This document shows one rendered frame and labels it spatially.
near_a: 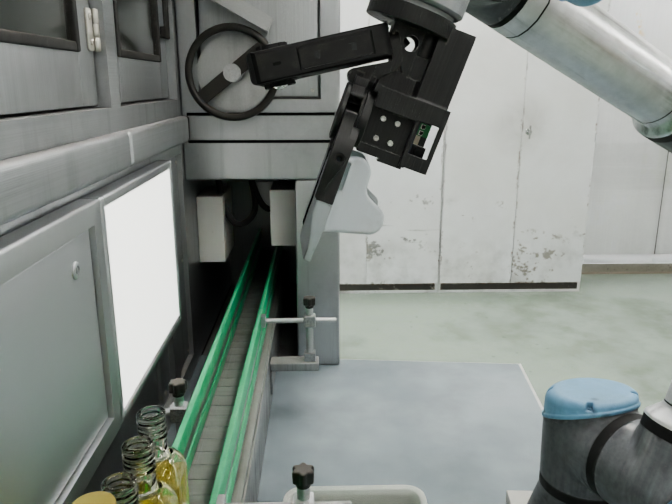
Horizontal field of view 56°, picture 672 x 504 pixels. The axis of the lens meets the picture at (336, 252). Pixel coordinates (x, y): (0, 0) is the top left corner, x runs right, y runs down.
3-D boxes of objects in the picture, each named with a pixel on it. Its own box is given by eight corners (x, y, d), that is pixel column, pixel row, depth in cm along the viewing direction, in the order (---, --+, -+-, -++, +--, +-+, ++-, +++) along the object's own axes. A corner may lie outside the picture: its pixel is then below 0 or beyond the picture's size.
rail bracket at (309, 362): (264, 385, 147) (261, 294, 141) (336, 384, 148) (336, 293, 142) (262, 394, 142) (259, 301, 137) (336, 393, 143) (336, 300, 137)
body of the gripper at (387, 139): (422, 184, 49) (484, 31, 46) (319, 146, 48) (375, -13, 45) (410, 171, 56) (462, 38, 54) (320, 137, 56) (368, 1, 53)
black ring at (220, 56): (191, 120, 148) (185, 24, 142) (281, 119, 149) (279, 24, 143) (186, 121, 143) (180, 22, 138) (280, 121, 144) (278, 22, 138)
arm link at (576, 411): (586, 442, 94) (593, 358, 91) (661, 494, 82) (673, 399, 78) (520, 461, 90) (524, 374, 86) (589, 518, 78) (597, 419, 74)
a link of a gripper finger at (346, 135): (334, 204, 47) (373, 93, 47) (314, 198, 47) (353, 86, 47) (329, 206, 52) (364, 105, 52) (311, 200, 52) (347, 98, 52)
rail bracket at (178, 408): (152, 448, 105) (145, 375, 102) (193, 448, 106) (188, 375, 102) (145, 462, 101) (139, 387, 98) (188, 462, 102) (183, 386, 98)
